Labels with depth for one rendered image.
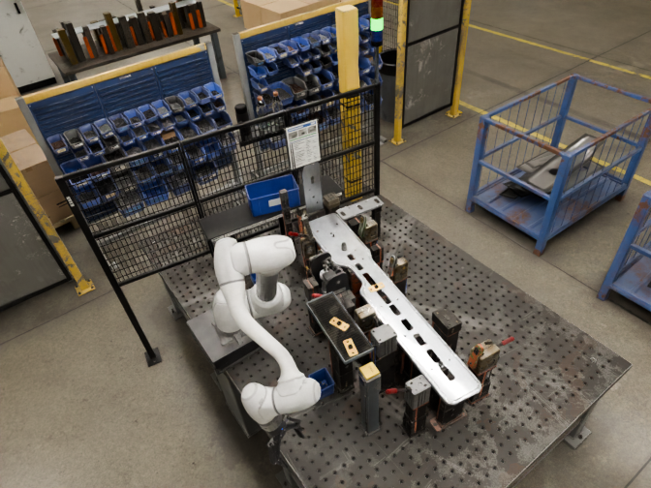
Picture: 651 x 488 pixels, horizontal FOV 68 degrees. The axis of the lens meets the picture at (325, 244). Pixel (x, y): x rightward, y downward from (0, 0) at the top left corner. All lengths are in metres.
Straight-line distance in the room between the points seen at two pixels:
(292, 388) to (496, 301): 1.48
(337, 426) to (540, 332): 1.18
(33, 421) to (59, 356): 0.51
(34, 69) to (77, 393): 5.88
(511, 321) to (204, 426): 1.96
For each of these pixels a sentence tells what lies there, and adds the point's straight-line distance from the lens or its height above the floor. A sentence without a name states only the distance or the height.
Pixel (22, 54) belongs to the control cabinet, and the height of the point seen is 0.52.
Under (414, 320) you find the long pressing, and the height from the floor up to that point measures 1.00.
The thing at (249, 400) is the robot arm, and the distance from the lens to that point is 1.85.
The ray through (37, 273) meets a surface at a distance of 4.35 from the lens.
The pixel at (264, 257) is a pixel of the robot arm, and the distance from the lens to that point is 1.89.
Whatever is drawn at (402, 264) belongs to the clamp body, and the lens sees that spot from 2.54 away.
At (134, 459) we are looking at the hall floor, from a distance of 3.39.
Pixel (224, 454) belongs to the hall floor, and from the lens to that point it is 3.21.
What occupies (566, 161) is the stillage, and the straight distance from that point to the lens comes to 3.77.
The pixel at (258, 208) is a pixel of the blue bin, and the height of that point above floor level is 1.08.
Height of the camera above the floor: 2.82
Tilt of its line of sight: 42 degrees down
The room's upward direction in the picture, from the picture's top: 5 degrees counter-clockwise
